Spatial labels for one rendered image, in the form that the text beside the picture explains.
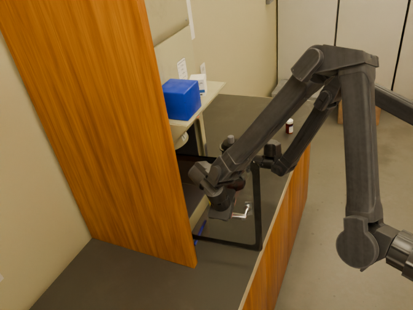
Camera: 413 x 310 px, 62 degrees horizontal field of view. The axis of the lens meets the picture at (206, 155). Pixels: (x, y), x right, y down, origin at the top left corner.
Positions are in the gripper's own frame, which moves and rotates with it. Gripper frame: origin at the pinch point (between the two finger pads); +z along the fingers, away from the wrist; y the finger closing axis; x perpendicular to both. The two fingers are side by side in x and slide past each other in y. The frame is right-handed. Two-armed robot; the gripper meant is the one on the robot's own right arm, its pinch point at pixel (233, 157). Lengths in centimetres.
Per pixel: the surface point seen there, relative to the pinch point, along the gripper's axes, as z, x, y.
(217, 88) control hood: -3.8, -41.3, 15.4
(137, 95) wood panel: 4, -55, 49
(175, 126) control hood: -1, -41, 42
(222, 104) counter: 38, 16, -77
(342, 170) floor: -40, 112, -147
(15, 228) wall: 50, -14, 73
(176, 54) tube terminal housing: 6, -56, 22
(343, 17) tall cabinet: -20, 12, -269
